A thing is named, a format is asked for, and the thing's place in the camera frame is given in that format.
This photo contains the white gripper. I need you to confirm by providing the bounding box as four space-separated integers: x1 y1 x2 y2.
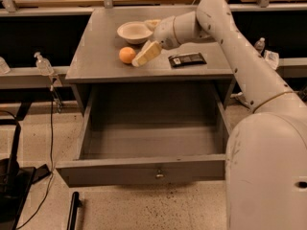
132 11 205 67

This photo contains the grey wooden cabinet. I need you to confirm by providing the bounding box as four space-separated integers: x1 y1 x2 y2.
66 6 233 110

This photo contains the grey box on floor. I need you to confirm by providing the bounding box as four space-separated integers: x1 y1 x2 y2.
235 92 249 108

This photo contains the black snack bar packet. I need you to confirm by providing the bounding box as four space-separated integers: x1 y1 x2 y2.
168 53 206 68

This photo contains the grey metal shelf rail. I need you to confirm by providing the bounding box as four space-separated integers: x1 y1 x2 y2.
0 57 307 90

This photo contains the clear pump sanitizer bottle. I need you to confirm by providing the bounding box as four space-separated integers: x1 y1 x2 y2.
34 52 55 76

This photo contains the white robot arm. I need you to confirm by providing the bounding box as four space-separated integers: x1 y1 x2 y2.
133 0 307 230

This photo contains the white wipes packet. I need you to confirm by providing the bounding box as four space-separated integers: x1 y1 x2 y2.
264 50 279 70

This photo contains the black cable on floor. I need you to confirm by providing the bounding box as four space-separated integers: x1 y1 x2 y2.
15 85 56 230

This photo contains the black stand base left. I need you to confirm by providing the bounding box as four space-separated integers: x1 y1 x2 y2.
0 112 52 230

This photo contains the white ceramic bowl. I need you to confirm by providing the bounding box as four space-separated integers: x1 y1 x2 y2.
117 21 153 45

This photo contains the orange fruit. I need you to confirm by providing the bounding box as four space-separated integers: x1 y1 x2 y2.
119 47 136 64

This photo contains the black bar on floor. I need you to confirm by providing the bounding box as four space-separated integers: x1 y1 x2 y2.
66 192 82 230

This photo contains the clear bottle at left edge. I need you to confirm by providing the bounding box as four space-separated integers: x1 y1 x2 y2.
0 57 11 74

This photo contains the clear plastic water bottle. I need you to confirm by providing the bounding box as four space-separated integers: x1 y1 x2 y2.
254 37 265 54

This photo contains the open grey top drawer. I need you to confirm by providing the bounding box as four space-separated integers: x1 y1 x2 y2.
57 81 230 187

